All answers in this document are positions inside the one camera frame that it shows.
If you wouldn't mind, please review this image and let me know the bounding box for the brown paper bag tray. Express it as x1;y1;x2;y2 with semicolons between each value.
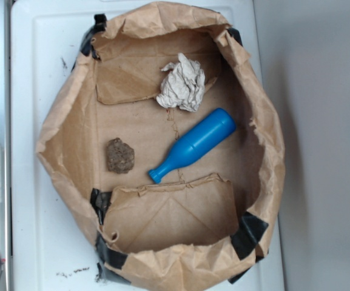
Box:
36;1;285;290

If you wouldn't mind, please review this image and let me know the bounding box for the crumpled white paper ball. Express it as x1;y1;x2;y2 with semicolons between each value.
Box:
155;53;206;113

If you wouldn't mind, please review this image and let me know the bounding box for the blue plastic bottle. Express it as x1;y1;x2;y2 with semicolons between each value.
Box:
149;108;236;184

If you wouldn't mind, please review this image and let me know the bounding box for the brown rock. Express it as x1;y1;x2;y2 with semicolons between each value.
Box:
106;138;135;174

